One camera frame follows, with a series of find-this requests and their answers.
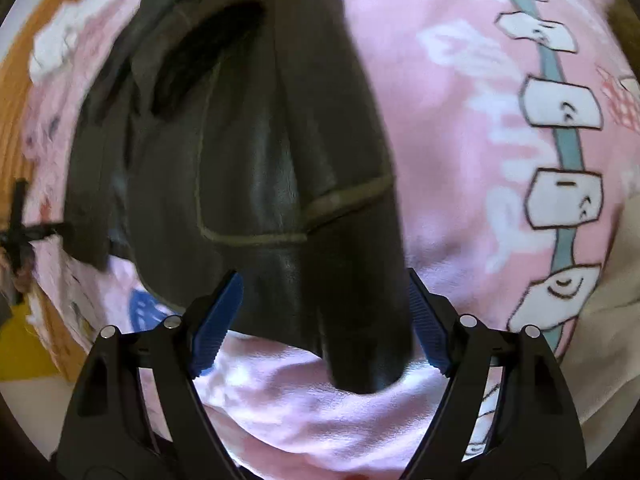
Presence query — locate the black leather jacket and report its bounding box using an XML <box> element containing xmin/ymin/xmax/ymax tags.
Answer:
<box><xmin>64</xmin><ymin>0</ymin><xmax>412</xmax><ymax>393</ymax></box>

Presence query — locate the pink patterned bed sheet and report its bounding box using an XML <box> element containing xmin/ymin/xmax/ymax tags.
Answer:
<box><xmin>16</xmin><ymin>0</ymin><xmax>639</xmax><ymax>479</ymax></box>

